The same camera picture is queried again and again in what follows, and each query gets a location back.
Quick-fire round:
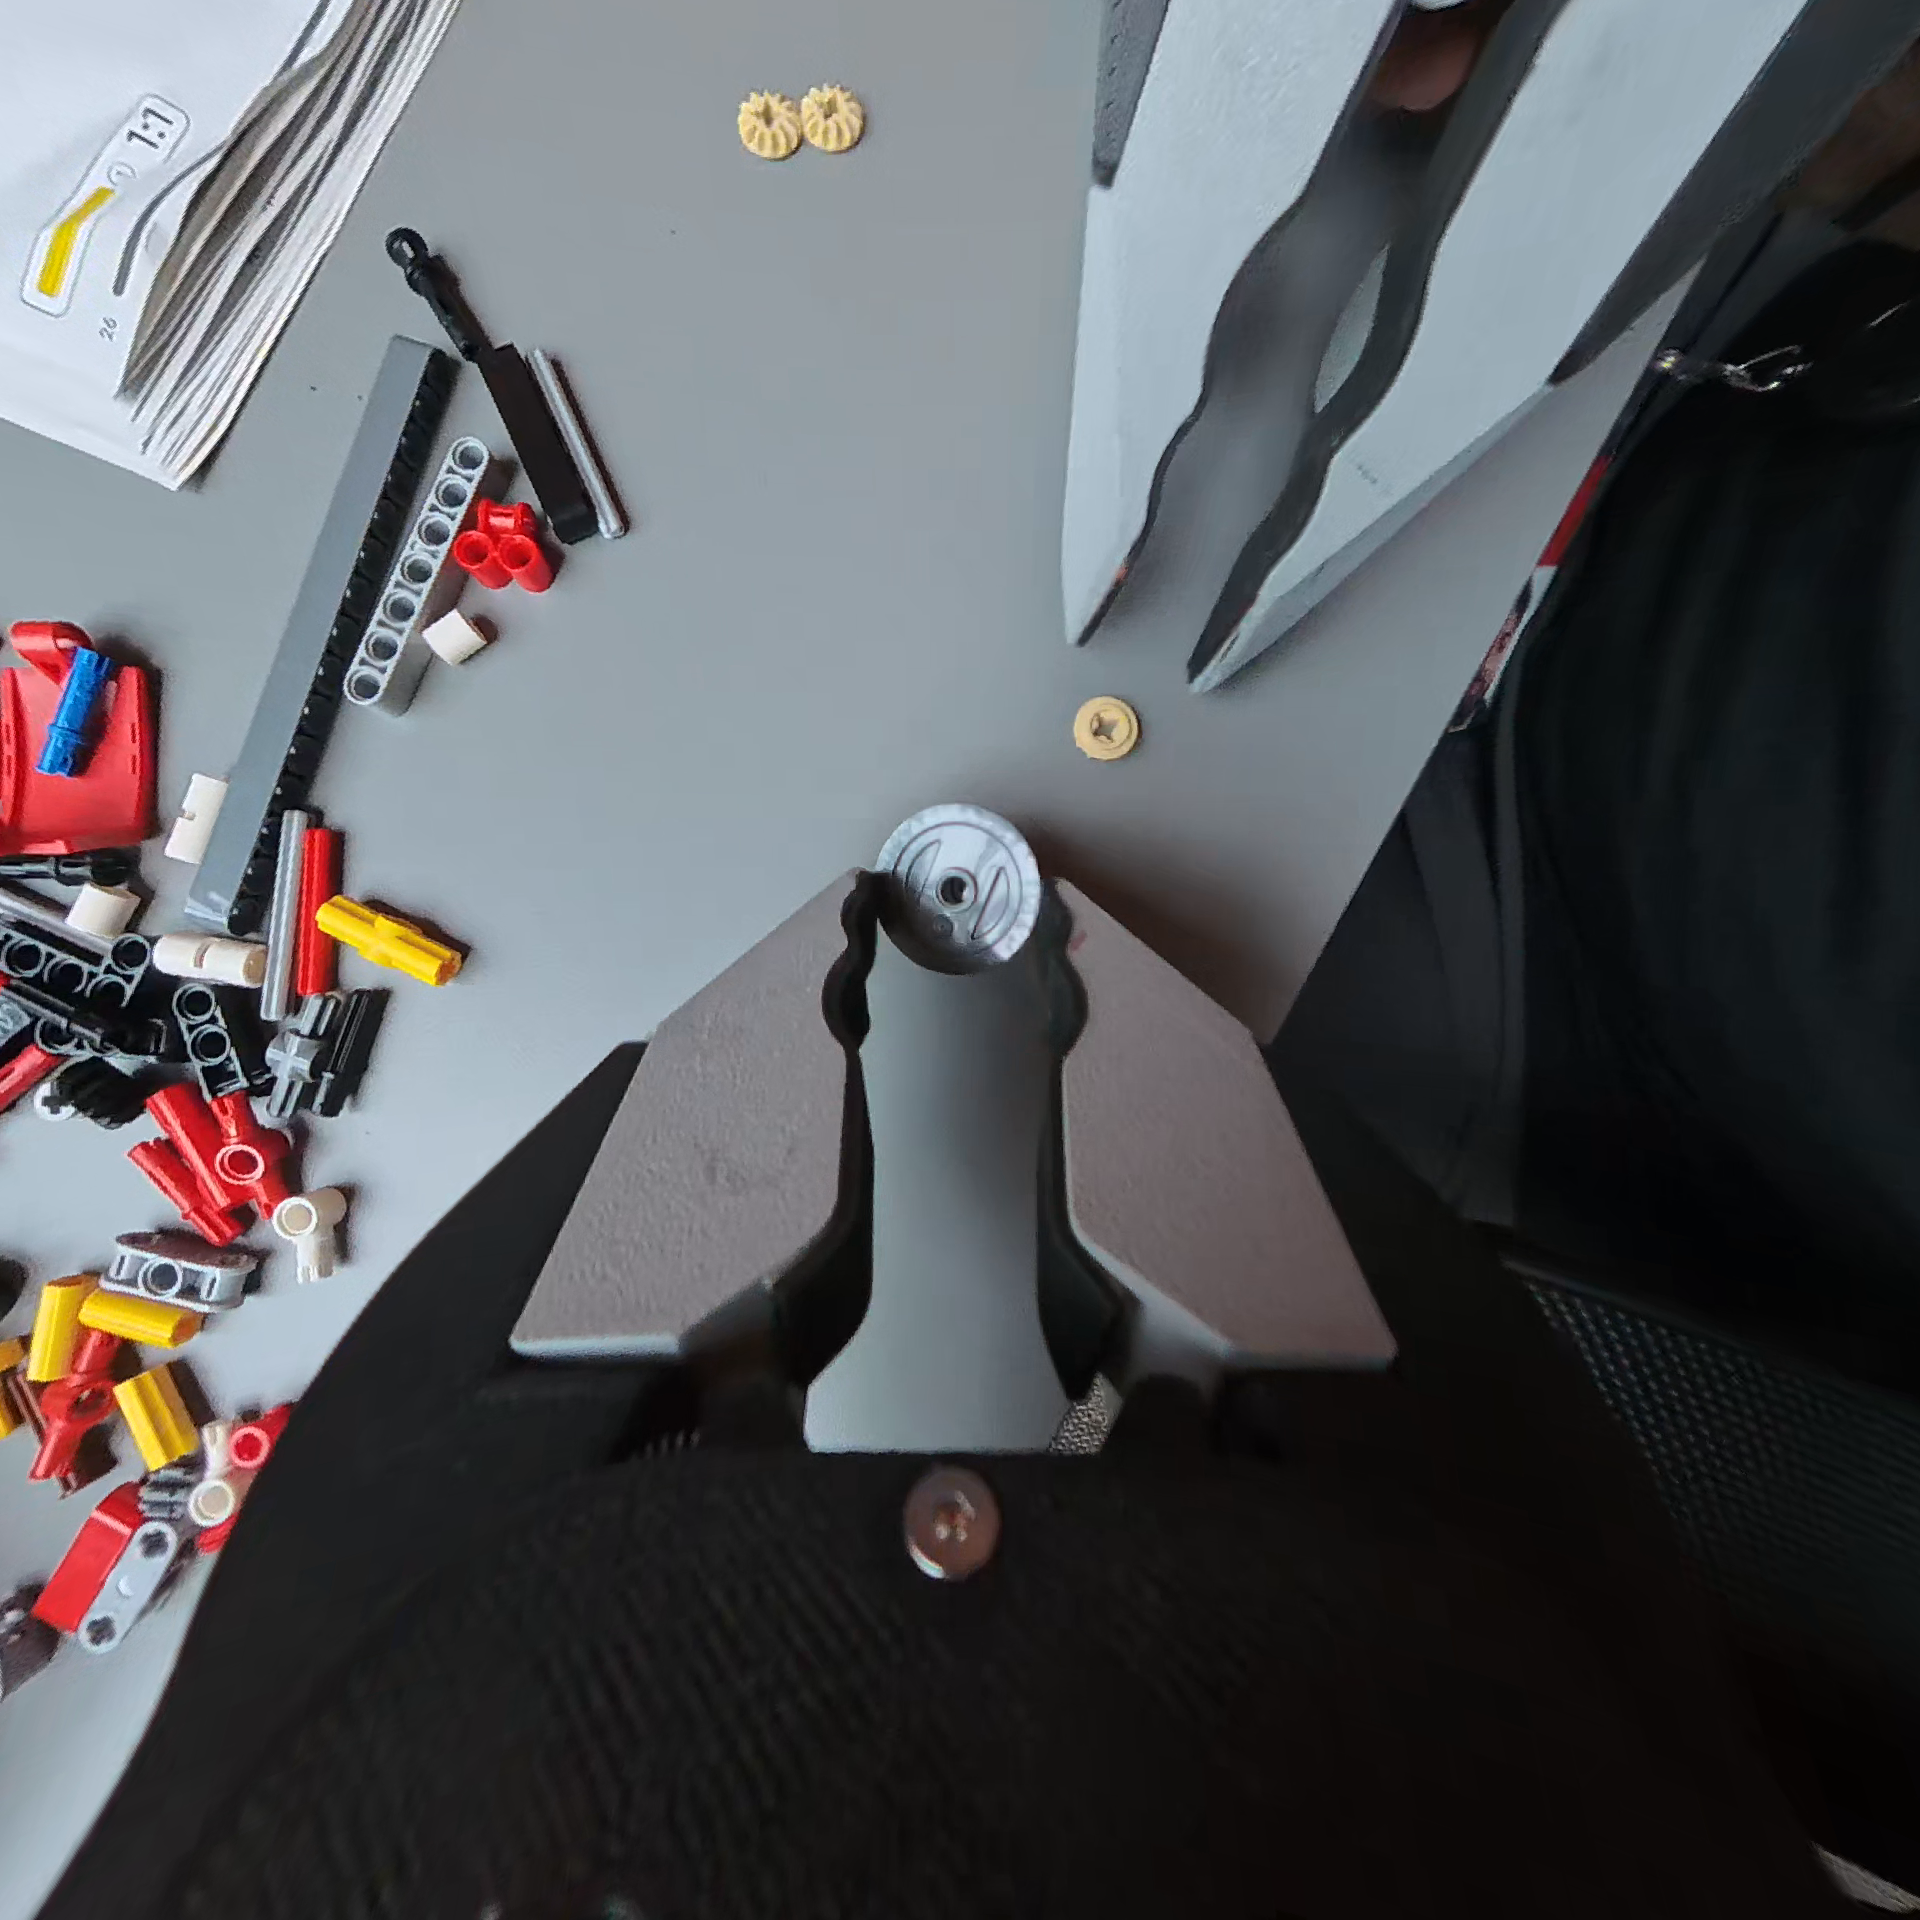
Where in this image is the red lego connector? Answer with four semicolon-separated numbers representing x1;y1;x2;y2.
451;498;560;596

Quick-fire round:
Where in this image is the light grey lego axle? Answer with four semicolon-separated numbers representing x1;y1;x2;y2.
529;347;632;540

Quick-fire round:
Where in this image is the black lego pin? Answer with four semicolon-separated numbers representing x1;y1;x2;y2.
385;223;500;365

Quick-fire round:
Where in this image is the person's right hand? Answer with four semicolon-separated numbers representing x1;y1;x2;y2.
1372;11;1482;116

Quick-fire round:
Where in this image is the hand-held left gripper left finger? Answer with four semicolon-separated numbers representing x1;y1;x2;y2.
510;866;887;1383

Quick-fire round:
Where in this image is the light grey holed lego beam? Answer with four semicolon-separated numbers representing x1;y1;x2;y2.
343;435;496;718

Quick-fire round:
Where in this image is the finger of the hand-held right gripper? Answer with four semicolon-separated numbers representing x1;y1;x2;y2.
1188;0;1817;694
1064;0;1409;650

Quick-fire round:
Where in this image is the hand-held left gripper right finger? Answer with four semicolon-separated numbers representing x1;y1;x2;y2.
1041;877;1402;1390

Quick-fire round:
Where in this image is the person's body in black clothing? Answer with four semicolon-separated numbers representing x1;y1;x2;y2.
1275;195;1920;1920

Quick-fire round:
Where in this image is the dark grey lego differential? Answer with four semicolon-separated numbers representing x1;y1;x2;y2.
874;802;1044;976

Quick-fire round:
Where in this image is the small grey black lego piece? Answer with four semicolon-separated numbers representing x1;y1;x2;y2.
479;342;600;547

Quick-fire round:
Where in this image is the pile of mixed lego pieces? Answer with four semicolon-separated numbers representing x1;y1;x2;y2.
0;614;471;1696

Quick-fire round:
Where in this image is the black office chair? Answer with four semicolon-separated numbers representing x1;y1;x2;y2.
1507;1252;1920;1666

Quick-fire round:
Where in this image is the white instruction booklet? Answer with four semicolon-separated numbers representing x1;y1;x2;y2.
0;0;460;490

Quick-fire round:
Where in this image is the dark grey lego beam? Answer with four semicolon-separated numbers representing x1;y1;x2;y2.
183;335;462;935

